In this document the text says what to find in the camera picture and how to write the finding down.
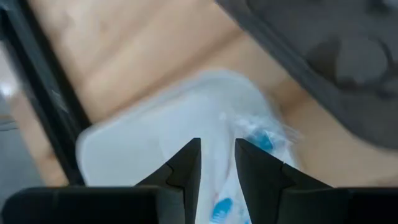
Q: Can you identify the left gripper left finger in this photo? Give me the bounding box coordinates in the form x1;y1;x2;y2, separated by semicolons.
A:
1;138;202;224

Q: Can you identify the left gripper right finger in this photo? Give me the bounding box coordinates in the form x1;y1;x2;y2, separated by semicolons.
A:
235;138;398;224

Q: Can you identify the bagged blue toothbrush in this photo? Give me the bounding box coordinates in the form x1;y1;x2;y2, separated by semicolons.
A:
211;111;301;224

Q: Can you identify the white plastic bin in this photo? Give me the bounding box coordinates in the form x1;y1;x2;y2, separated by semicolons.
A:
75;68;301;224

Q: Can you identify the grey translucent plastic bin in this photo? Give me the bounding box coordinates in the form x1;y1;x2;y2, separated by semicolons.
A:
216;0;398;151

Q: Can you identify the black table frame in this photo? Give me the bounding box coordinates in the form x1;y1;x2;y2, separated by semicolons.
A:
0;0;93;186

